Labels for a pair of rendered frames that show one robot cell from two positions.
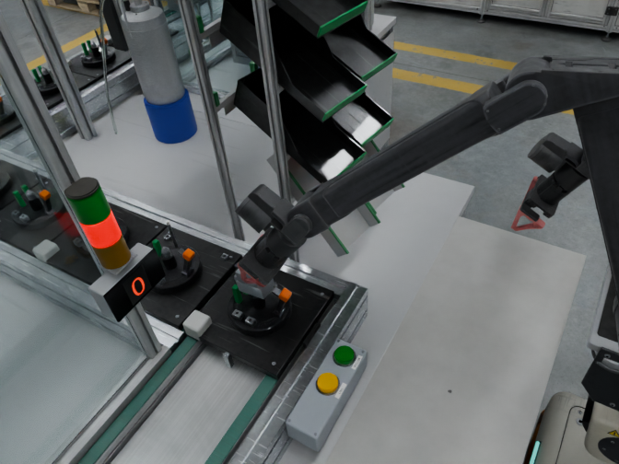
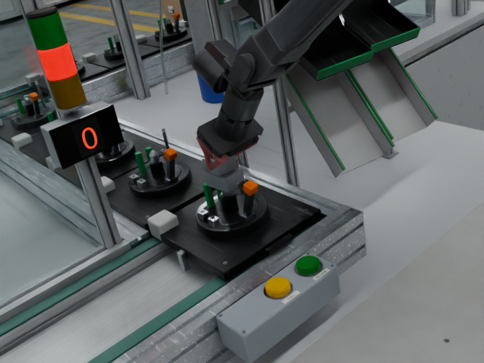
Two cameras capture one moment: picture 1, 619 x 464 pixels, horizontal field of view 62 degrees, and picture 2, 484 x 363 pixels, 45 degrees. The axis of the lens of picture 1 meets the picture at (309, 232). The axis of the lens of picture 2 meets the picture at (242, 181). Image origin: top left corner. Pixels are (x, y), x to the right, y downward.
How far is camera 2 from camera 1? 43 cm
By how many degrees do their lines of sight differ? 23
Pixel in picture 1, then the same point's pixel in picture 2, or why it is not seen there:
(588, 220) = not seen: outside the picture
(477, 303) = not seen: outside the picture
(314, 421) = (248, 320)
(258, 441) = (180, 330)
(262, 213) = (217, 64)
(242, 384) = (192, 288)
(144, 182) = (176, 131)
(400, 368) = (388, 309)
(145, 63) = (196, 14)
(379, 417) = (344, 353)
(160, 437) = (90, 321)
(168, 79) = not seen: hidden behind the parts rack
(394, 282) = (412, 227)
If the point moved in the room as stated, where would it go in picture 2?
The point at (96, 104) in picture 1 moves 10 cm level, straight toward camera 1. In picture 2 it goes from (157, 71) to (157, 78)
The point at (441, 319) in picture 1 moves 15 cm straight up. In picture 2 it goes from (461, 269) to (461, 198)
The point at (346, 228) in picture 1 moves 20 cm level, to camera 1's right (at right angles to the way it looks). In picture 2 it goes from (352, 150) to (456, 146)
